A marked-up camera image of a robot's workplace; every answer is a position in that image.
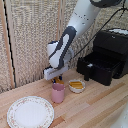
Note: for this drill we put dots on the pink cup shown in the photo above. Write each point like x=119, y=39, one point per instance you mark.
x=57, y=93

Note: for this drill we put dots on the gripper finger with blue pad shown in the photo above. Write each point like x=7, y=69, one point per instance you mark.
x=54, y=81
x=61, y=78

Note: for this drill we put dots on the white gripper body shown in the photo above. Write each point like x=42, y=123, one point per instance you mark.
x=56, y=73

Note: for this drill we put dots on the white rounded robot base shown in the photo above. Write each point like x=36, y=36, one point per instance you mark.
x=121, y=120

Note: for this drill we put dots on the wide wooden screen post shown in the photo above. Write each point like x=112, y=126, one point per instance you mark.
x=7, y=46

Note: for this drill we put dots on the yellow food in bowl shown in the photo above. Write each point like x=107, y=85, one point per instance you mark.
x=76, y=84

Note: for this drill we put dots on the white small bowl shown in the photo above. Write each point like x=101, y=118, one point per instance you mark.
x=77, y=88

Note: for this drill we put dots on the black air fryer drawer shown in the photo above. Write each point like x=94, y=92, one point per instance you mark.
x=100, y=68

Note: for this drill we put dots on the white floral rim plate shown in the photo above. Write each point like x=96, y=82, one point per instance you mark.
x=30, y=112

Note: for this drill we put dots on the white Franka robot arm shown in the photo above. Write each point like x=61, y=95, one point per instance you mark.
x=71, y=33

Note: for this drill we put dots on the yellow food piece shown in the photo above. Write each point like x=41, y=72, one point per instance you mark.
x=59, y=81

